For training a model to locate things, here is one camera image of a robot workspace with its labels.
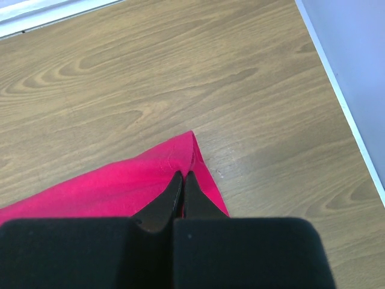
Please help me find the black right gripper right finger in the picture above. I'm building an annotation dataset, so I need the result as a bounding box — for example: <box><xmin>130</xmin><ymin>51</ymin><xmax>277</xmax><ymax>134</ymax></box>
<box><xmin>173</xmin><ymin>172</ymin><xmax>336</xmax><ymax>288</ymax></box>

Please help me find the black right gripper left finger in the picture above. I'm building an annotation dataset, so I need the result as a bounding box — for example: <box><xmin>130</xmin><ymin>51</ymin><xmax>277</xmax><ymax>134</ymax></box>
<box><xmin>1</xmin><ymin>172</ymin><xmax>183</xmax><ymax>288</ymax></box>

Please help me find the pink t-shirt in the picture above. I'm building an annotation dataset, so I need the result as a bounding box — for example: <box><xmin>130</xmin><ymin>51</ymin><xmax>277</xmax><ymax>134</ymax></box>
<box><xmin>1</xmin><ymin>131</ymin><xmax>229</xmax><ymax>223</ymax></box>

